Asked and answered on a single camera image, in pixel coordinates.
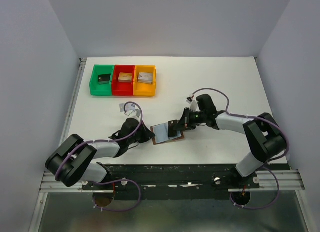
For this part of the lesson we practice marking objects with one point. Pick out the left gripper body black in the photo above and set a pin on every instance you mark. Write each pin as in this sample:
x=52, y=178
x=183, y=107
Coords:
x=132, y=140

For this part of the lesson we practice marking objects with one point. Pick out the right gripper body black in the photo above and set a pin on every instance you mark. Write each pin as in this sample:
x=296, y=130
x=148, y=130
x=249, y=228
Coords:
x=196, y=118

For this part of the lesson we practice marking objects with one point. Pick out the black VIP card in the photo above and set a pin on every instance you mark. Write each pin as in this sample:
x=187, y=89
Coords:
x=172, y=133

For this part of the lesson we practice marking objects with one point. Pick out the brown leather card holder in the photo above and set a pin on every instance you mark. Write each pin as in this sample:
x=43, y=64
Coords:
x=165, y=133

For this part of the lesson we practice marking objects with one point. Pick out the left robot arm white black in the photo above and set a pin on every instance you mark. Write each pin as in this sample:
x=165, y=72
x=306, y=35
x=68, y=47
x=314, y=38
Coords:
x=72, y=161

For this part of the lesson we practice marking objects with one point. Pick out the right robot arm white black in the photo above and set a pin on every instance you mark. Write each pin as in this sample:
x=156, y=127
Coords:
x=263, y=135

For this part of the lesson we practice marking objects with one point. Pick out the silver card stack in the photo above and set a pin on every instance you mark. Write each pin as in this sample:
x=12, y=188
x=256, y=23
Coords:
x=145, y=77

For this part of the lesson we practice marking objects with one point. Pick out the tan card stack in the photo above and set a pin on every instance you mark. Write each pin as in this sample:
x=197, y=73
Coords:
x=125, y=77

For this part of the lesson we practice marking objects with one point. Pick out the orange plastic bin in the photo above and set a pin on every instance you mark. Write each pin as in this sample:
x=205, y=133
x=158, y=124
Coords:
x=144, y=83

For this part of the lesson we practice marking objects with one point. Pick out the left white knob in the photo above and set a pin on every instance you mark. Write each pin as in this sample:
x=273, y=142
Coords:
x=124, y=182

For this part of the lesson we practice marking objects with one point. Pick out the white knob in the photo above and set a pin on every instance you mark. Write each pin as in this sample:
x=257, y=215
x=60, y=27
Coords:
x=124, y=182
x=217, y=180

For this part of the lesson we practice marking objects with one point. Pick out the red plastic bin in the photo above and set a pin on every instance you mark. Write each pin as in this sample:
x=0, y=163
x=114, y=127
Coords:
x=120, y=88

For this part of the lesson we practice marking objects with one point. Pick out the green plastic bin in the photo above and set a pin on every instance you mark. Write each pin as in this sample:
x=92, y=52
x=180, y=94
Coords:
x=97, y=89

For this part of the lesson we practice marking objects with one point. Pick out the right white knob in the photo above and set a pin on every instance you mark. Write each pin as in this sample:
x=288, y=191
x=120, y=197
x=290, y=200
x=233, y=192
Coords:
x=217, y=180

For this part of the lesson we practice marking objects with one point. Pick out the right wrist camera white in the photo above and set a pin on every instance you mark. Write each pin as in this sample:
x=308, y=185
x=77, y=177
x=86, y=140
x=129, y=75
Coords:
x=193, y=105

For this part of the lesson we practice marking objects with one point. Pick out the aluminium frame rail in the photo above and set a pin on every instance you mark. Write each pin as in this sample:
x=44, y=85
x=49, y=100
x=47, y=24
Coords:
x=237, y=78

